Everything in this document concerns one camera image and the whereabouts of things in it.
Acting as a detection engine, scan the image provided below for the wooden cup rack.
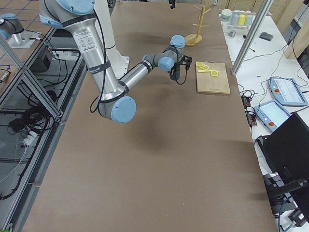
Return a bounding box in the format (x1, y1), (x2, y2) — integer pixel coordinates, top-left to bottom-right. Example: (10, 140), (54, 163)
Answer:
(182, 5), (211, 47)

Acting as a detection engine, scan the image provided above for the grey cup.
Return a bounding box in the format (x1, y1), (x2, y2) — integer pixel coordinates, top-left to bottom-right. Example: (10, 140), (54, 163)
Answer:
(230, 12), (239, 26)

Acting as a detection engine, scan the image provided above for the silver metal cup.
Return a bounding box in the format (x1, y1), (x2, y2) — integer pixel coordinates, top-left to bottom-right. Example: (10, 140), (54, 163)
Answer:
(228, 30), (236, 38)

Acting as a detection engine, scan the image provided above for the yellow cup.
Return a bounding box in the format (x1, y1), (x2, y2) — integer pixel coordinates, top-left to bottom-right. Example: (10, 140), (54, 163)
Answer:
(238, 14), (246, 26)

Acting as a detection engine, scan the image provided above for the light blue cup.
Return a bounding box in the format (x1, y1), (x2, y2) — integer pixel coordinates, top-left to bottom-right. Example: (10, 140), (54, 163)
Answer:
(245, 14), (253, 27)

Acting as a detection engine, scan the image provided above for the yellow lemon slice toy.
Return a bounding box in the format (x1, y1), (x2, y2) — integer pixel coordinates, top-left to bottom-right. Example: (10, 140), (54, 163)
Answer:
(196, 62), (205, 68)

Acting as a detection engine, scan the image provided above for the wooden cutting board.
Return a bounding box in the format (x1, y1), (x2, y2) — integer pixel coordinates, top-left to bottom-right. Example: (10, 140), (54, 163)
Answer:
(195, 61), (231, 95)

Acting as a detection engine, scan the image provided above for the white green bowl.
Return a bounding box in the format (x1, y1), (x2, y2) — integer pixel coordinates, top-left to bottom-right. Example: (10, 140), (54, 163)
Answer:
(221, 9), (232, 19)

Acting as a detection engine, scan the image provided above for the small black square pad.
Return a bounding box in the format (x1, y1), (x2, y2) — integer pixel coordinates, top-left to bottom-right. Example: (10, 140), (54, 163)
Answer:
(259, 32), (273, 41)

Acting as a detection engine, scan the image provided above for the blue teach pendant near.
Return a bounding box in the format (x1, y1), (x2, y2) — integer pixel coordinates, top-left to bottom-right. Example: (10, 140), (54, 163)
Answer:
(254, 100), (291, 132)

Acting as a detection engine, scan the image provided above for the blue teach pendant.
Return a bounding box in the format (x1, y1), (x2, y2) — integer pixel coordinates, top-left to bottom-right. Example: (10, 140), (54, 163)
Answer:
(254, 100), (291, 132)
(268, 77), (308, 107)

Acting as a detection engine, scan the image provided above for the blue teach pendant far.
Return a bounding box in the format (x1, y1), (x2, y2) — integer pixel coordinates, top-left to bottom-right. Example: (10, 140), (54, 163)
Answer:
(268, 77), (308, 107)

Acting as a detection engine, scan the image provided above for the black monitor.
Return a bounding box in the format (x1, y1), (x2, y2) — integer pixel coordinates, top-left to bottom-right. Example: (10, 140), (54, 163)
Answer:
(256, 113), (309, 185)

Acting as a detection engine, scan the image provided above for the aluminium frame post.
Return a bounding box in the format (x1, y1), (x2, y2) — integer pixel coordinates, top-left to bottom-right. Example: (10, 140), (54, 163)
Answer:
(231, 0), (273, 76)

